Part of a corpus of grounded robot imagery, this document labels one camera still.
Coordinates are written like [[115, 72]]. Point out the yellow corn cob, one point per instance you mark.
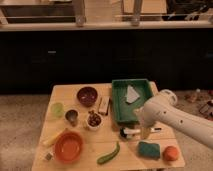
[[51, 140]]

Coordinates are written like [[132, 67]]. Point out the orange fruit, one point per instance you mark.
[[171, 153]]

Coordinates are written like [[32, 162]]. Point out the metal cup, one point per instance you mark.
[[72, 117]]

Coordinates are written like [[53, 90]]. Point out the light green cup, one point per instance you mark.
[[57, 109]]

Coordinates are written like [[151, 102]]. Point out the grey folded cloth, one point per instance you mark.
[[131, 95]]

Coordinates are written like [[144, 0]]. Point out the white cup with nuts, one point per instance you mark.
[[93, 121]]

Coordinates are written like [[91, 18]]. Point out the orange bowl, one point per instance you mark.
[[68, 147]]

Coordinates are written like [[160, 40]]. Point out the wooden table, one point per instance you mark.
[[100, 142]]

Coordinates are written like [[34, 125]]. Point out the green plastic tray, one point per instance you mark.
[[123, 111]]

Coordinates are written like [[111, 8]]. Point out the green sponge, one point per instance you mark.
[[149, 150]]

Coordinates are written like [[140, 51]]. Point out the green pepper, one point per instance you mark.
[[107, 157]]

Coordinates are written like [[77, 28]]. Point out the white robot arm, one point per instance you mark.
[[161, 108]]

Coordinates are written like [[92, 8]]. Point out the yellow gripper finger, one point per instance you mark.
[[145, 132]]

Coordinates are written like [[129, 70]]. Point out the wooden block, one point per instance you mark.
[[104, 104]]

